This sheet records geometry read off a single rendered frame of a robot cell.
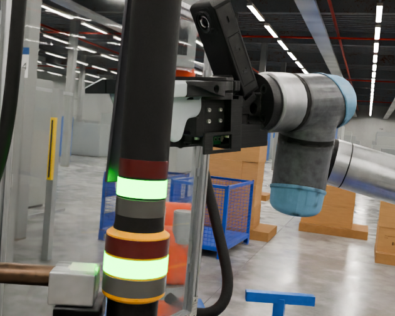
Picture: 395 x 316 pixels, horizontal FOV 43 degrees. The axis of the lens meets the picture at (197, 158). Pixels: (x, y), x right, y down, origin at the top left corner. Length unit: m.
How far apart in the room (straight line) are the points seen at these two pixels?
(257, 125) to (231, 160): 7.68
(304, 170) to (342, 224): 8.84
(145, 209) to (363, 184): 0.54
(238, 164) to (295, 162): 7.57
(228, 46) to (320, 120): 0.18
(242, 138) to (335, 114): 0.15
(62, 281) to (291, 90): 0.37
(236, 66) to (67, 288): 0.32
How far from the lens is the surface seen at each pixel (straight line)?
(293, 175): 0.68
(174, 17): 0.34
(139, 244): 0.33
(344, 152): 0.82
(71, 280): 0.35
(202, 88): 0.49
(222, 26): 0.55
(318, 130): 0.67
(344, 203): 9.48
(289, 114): 0.61
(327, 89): 0.67
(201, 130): 0.54
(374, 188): 0.83
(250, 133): 0.59
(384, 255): 7.74
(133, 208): 0.33
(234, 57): 0.56
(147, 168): 0.33
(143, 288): 0.34
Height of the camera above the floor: 1.65
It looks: 3 degrees down
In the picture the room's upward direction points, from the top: 5 degrees clockwise
